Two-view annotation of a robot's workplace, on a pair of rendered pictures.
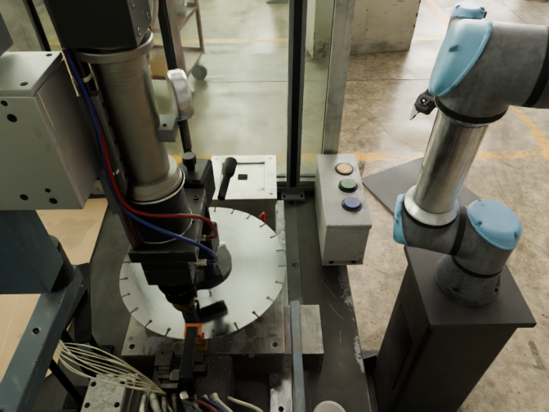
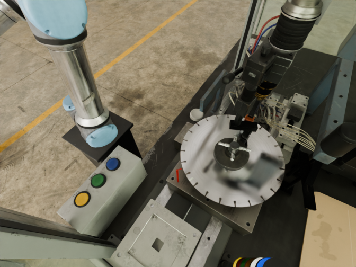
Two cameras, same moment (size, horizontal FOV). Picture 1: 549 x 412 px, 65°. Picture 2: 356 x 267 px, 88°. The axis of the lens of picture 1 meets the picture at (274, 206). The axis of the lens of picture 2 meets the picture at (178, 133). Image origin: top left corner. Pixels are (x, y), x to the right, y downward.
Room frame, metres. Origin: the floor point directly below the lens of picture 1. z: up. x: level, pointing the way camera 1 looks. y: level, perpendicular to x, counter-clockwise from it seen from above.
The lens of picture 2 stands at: (0.86, 0.16, 1.49)
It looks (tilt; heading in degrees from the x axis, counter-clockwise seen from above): 56 degrees down; 215
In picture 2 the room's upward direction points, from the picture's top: 3 degrees counter-clockwise
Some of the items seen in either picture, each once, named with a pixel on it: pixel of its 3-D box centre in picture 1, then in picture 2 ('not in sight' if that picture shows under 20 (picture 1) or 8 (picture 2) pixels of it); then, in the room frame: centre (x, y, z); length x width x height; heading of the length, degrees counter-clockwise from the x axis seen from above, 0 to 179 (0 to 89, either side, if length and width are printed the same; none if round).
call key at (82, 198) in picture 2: (344, 171); (83, 199); (0.91, -0.19, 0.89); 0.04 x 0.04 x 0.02
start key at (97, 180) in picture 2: (347, 185); (98, 180); (0.84, -0.19, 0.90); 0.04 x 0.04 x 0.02
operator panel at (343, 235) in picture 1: (339, 207); (109, 189); (0.84, -0.18, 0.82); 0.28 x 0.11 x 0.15; 0
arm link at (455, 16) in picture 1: (463, 28); not in sight; (1.07, -0.47, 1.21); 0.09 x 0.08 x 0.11; 162
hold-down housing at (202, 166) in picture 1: (198, 208); (251, 84); (0.47, 0.12, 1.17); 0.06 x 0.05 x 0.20; 171
